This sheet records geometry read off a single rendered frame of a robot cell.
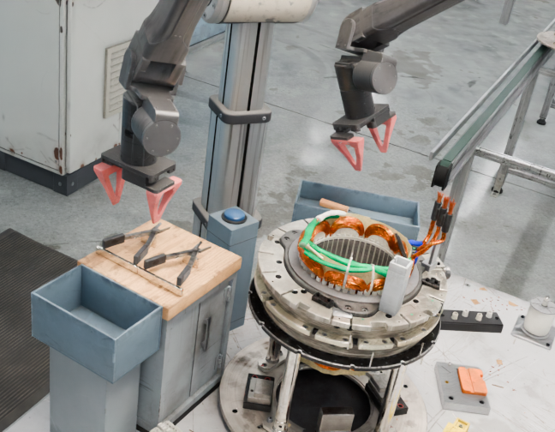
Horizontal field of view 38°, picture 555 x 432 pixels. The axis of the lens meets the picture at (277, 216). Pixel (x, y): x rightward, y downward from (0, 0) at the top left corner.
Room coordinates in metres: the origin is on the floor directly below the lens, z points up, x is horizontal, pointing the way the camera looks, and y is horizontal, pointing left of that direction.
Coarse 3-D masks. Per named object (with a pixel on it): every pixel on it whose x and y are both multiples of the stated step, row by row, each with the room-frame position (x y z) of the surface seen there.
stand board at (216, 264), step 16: (144, 224) 1.22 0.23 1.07; (128, 240) 1.16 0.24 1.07; (160, 240) 1.17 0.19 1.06; (176, 240) 1.18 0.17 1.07; (192, 240) 1.19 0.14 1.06; (96, 256) 1.09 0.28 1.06; (128, 256) 1.11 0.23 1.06; (208, 256) 1.15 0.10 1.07; (224, 256) 1.15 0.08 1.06; (240, 256) 1.16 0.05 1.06; (112, 272) 1.06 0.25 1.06; (128, 272) 1.06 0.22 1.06; (160, 272) 1.08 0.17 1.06; (176, 272) 1.09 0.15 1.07; (192, 272) 1.09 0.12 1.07; (208, 272) 1.10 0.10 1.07; (224, 272) 1.12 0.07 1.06; (128, 288) 1.02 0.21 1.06; (144, 288) 1.03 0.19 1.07; (160, 288) 1.03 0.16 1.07; (192, 288) 1.05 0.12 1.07; (208, 288) 1.08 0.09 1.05; (160, 304) 0.99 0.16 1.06; (176, 304) 1.00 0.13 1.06
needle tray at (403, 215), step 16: (304, 192) 1.48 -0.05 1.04; (320, 192) 1.48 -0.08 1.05; (336, 192) 1.48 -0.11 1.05; (352, 192) 1.48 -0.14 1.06; (368, 192) 1.48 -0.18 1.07; (304, 208) 1.38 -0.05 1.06; (320, 208) 1.38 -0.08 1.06; (352, 208) 1.47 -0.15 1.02; (368, 208) 1.47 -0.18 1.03; (384, 208) 1.47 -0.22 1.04; (400, 208) 1.47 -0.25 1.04; (416, 208) 1.46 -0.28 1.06; (400, 224) 1.37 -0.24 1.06; (416, 224) 1.40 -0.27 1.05; (416, 240) 1.37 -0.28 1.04
